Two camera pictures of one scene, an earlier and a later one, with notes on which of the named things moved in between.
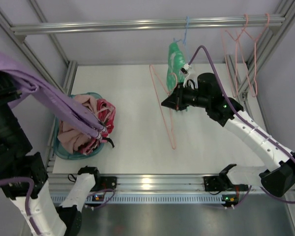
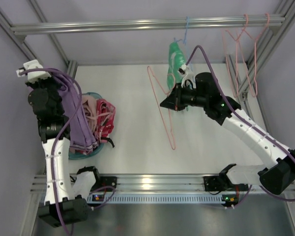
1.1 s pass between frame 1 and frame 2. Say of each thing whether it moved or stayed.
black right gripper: stayed
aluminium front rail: stayed
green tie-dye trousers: stayed
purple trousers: moved
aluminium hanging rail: stayed
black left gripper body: moved
